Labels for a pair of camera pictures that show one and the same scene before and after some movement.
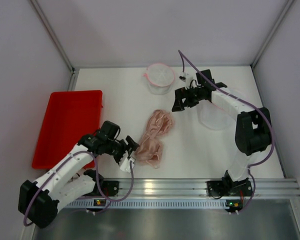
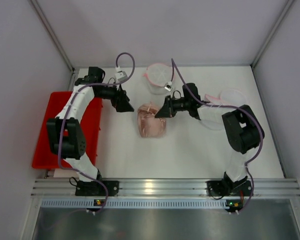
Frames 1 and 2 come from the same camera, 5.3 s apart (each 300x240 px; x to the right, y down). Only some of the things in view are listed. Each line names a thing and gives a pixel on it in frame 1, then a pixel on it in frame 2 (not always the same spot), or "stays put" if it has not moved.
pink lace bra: [160, 123] → [149, 126]
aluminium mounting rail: [195, 188] stays put
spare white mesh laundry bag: [213, 117] stays put
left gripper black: [123, 150] → [119, 97]
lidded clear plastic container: [160, 78] stays put
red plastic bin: [72, 117] stays put
